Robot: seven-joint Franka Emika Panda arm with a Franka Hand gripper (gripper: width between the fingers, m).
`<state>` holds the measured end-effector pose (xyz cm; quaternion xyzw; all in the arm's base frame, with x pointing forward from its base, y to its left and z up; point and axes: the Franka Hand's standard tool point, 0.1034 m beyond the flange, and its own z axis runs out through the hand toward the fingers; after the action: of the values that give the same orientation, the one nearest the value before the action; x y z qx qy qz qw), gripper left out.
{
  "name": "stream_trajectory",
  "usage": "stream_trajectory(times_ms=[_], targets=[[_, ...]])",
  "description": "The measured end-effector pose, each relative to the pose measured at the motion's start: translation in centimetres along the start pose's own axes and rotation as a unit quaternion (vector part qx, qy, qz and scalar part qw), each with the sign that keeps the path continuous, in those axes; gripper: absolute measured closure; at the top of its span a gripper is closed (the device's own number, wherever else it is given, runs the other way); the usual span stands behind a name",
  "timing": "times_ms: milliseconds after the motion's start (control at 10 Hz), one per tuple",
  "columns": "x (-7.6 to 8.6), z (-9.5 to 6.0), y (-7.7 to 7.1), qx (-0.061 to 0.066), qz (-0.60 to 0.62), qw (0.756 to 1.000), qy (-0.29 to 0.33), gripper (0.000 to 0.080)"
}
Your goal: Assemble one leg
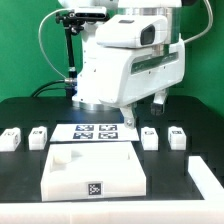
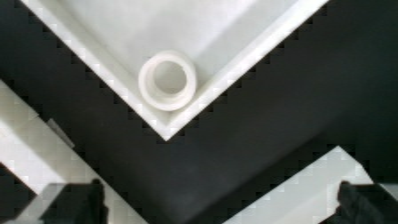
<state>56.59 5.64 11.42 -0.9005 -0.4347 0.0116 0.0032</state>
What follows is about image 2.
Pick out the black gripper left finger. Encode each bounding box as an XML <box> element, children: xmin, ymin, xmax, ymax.
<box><xmin>39</xmin><ymin>179</ymin><xmax>108</xmax><ymax>224</ymax></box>

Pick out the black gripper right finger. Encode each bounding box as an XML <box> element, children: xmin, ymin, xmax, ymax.
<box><xmin>330</xmin><ymin>181</ymin><xmax>398</xmax><ymax>224</ymax></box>

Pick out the white square tabletop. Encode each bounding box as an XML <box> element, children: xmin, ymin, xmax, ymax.
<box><xmin>19</xmin><ymin>0</ymin><xmax>329</xmax><ymax>139</ymax></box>

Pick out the white obstacle fence front wall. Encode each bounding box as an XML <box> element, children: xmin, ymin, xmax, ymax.
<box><xmin>0</xmin><ymin>80</ymin><xmax>147</xmax><ymax>224</ymax></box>

